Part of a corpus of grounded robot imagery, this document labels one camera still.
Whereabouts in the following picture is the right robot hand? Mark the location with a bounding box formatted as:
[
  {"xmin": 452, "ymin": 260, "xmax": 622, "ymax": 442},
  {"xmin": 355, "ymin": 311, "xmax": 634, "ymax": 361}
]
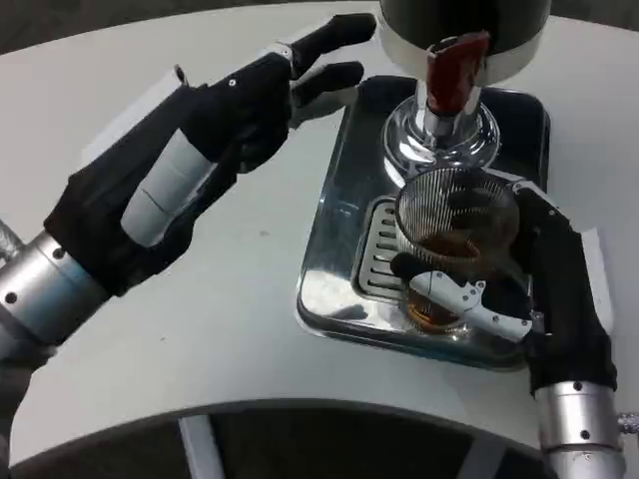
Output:
[{"xmin": 391, "ymin": 182, "xmax": 620, "ymax": 395}]

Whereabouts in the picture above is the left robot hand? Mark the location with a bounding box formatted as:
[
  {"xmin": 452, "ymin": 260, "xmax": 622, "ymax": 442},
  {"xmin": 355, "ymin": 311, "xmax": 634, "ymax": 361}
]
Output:
[{"xmin": 43, "ymin": 13, "xmax": 378, "ymax": 299}]

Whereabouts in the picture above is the clear ribbed glass cup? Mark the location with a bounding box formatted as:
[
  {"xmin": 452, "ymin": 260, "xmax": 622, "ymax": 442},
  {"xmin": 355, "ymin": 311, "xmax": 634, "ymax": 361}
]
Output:
[{"xmin": 395, "ymin": 171, "xmax": 523, "ymax": 335}]

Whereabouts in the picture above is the steel drip tray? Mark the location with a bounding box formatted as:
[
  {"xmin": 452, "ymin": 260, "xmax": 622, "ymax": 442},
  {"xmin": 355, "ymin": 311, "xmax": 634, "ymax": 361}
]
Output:
[{"xmin": 297, "ymin": 74, "xmax": 553, "ymax": 373}]

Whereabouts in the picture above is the slotted steel drip grid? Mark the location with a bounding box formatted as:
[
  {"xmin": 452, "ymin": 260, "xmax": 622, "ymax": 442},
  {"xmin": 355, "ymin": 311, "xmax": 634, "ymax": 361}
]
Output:
[{"xmin": 351, "ymin": 197, "xmax": 416, "ymax": 296}]

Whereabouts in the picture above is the white counter support bar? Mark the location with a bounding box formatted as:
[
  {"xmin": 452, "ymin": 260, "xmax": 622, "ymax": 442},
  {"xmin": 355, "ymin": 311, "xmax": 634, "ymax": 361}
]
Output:
[
  {"xmin": 459, "ymin": 432, "xmax": 506, "ymax": 479},
  {"xmin": 178, "ymin": 416, "xmax": 222, "ymax": 479}
]

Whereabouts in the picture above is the red tap lever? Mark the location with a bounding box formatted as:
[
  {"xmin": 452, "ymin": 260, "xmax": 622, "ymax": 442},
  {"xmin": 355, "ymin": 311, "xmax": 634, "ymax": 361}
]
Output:
[{"xmin": 426, "ymin": 30, "xmax": 491, "ymax": 114}]

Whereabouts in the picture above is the black drink dispenser chrome stand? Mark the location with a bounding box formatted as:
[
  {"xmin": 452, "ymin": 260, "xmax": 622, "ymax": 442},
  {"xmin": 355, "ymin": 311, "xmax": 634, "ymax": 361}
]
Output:
[{"xmin": 376, "ymin": 0, "xmax": 551, "ymax": 179}]

